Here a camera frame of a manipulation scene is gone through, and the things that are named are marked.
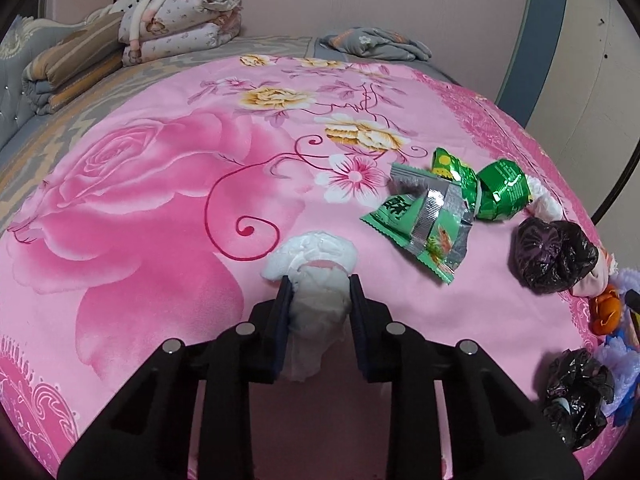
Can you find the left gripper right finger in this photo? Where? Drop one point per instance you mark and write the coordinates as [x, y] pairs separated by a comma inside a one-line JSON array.
[[495, 431]]

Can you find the green yellow snack packet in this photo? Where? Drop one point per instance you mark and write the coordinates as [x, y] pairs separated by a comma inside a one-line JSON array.
[[449, 167]]

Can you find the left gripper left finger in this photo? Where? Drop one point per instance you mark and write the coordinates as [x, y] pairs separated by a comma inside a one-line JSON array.
[[145, 431]]

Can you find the white tissue paper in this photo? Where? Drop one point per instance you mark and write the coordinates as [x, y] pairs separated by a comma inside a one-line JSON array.
[[318, 264]]

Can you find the crumpled green snack bag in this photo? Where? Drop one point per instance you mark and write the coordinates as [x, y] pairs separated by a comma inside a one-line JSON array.
[[504, 190]]

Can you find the folded white floral quilt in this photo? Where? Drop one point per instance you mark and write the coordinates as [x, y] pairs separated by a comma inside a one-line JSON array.
[[152, 29]]

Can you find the grey tufted headboard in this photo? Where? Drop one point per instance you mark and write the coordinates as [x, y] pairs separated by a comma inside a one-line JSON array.
[[25, 39]]

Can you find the folded brown striped blanket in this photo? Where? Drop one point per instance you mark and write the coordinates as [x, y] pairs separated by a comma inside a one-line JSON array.
[[63, 72]]

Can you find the crumpled black plastic bag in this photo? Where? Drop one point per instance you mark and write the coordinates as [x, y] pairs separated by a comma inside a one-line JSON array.
[[549, 257]]

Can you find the pink floral bed sheet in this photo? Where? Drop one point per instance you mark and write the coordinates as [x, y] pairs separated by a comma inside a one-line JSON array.
[[73, 333]]

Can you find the orange peel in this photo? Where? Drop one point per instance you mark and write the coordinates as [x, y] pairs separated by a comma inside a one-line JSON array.
[[605, 312]]

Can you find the grey floral pillow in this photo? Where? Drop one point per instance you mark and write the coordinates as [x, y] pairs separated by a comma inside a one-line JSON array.
[[380, 44]]

